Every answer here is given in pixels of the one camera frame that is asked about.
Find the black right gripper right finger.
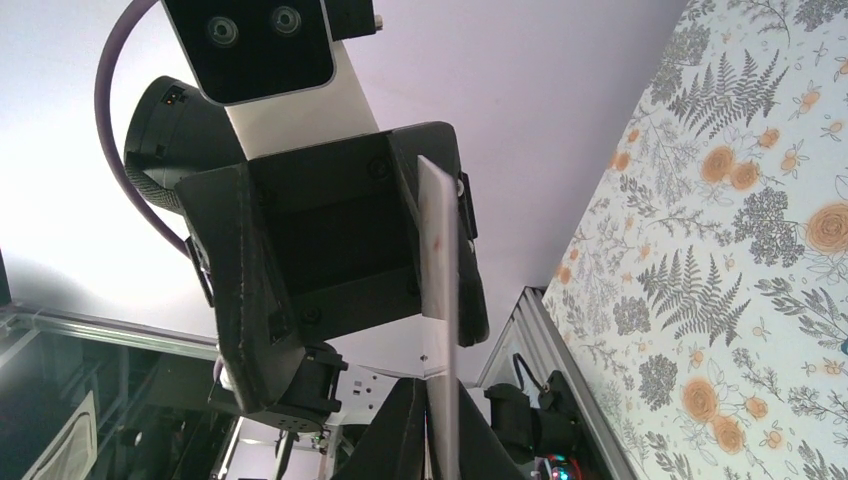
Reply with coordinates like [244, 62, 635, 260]
[458, 384, 525, 480]

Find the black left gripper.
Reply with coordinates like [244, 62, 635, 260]
[125, 76, 490, 414]

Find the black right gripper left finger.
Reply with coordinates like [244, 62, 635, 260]
[332, 378, 427, 480]

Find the white floral card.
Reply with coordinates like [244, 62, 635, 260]
[417, 155, 460, 479]

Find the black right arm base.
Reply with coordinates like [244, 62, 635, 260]
[484, 353, 587, 479]

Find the aluminium rail frame front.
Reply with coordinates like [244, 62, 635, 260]
[476, 287, 637, 479]

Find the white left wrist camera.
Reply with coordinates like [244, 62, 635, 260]
[163, 0, 382, 160]

